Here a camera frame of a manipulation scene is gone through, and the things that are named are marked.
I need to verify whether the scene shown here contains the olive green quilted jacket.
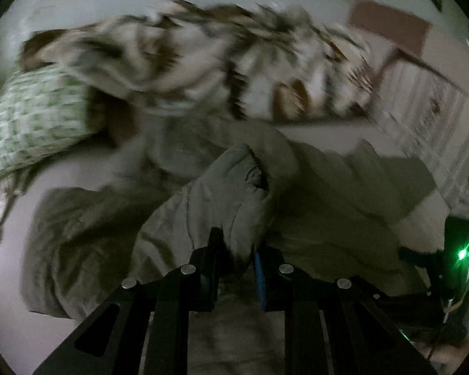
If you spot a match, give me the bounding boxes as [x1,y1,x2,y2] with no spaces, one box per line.
[20,116,446,374]

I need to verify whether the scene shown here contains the striped floral sofa cushion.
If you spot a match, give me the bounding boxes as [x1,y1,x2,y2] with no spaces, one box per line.
[369,59,469,218]

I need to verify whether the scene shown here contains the leaf-print beige blanket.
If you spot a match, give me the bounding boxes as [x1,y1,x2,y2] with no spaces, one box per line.
[20,0,374,124]

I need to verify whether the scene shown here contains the green white patterned pillow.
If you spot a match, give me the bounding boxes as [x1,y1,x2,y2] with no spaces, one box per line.
[0,65,104,181]

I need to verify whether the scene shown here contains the brown wooden headboard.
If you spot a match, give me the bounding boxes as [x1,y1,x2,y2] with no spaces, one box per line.
[347,0,469,91]

